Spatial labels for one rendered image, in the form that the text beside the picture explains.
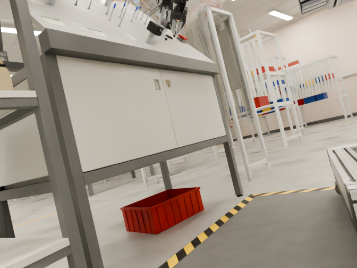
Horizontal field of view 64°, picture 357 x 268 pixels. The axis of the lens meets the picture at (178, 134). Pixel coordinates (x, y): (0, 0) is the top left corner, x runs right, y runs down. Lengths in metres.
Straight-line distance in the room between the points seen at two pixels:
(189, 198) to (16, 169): 0.90
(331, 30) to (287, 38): 1.30
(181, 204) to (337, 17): 8.79
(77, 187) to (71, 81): 0.36
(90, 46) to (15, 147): 0.48
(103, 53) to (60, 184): 0.51
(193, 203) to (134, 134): 0.69
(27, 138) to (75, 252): 0.46
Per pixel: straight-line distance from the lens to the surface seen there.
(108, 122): 1.09
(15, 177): 1.28
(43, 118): 0.89
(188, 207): 1.67
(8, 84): 0.93
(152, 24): 1.44
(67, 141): 0.97
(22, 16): 0.99
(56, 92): 0.99
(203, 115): 1.65
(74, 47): 1.05
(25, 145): 1.17
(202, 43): 2.45
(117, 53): 1.18
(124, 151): 1.11
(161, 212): 1.54
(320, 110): 9.87
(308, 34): 10.07
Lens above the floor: 0.42
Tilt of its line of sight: 2 degrees up
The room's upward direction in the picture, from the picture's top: 13 degrees counter-clockwise
